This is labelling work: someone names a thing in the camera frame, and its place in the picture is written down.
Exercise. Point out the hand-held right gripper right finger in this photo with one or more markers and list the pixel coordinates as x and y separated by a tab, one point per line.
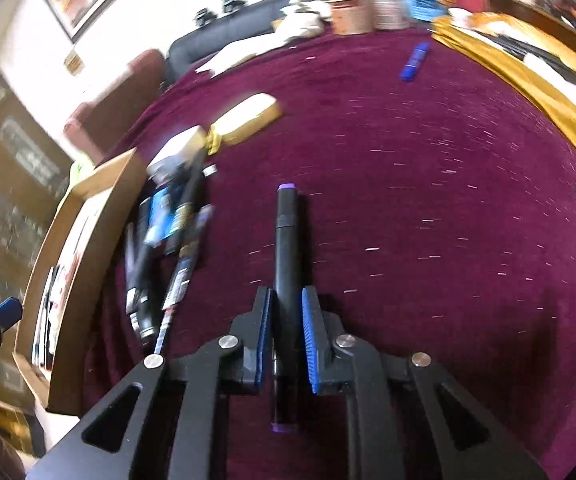
310	340

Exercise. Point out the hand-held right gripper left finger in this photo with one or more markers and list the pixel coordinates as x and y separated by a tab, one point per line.
267	335

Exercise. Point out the black marker purple caps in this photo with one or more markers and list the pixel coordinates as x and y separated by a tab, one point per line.
286	260

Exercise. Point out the cardboard box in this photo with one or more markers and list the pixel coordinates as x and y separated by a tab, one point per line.
83	260

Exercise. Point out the gold tray box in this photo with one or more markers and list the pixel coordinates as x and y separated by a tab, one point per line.
557	100

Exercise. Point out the wooden glass cabinet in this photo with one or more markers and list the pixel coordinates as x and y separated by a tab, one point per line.
3	195

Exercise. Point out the pile of black pens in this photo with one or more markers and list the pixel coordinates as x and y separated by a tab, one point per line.
143	280

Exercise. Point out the blue label pen pack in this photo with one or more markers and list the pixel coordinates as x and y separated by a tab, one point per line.
164	215

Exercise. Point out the green cloth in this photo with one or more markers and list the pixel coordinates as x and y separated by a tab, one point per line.
80	172

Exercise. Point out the small white silver box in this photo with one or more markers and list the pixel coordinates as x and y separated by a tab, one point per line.
178	152

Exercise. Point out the small gold box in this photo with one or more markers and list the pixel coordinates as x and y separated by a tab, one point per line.
248	120

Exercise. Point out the brown chair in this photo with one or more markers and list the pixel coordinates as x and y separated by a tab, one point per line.
118	105

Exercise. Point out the white cloth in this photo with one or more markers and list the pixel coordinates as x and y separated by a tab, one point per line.
248	52

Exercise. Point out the black sofa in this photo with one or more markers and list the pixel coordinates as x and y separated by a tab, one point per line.
208	45

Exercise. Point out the blue marker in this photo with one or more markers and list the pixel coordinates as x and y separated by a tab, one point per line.
415	61

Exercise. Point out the small black figurine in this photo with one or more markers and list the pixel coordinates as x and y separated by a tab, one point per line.
204	16
231	4

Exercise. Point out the brown jar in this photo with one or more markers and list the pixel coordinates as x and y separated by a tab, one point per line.
350	10

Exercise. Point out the white tub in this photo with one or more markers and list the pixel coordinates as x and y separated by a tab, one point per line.
388	10

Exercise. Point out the black pens in tray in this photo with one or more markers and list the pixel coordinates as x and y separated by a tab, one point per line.
542	52

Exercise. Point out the small gold wall plaque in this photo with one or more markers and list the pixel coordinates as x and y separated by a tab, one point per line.
74	62

